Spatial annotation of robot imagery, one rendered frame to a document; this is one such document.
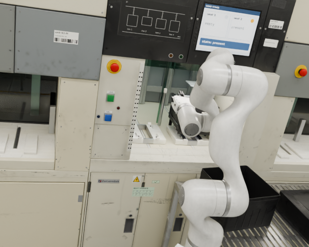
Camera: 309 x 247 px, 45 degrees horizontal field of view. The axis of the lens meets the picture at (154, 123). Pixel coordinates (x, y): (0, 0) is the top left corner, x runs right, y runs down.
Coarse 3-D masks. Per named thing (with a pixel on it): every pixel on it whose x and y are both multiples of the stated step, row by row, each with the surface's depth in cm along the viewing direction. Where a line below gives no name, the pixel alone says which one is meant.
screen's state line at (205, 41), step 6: (204, 42) 174; (210, 42) 174; (216, 42) 175; (222, 42) 176; (228, 42) 177; (234, 42) 177; (228, 48) 178; (234, 48) 179; (240, 48) 179; (246, 48) 180
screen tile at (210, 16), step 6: (210, 12) 168; (216, 12) 169; (210, 18) 170; (216, 18) 170; (222, 18) 171; (228, 18) 172; (204, 24) 170; (222, 24) 172; (228, 24) 173; (204, 30) 171; (210, 30) 172; (216, 30) 173; (222, 30) 173; (216, 36) 174; (222, 36) 175
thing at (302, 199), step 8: (280, 192) 189; (288, 192) 189; (296, 192) 191; (304, 192) 192; (280, 200) 189; (288, 200) 183; (296, 200) 183; (304, 200) 184; (280, 208) 189; (288, 208) 183; (296, 208) 177; (304, 208) 177; (288, 216) 182; (296, 216) 177; (304, 216) 172; (296, 224) 177; (304, 224) 172; (304, 232) 172; (304, 240) 171
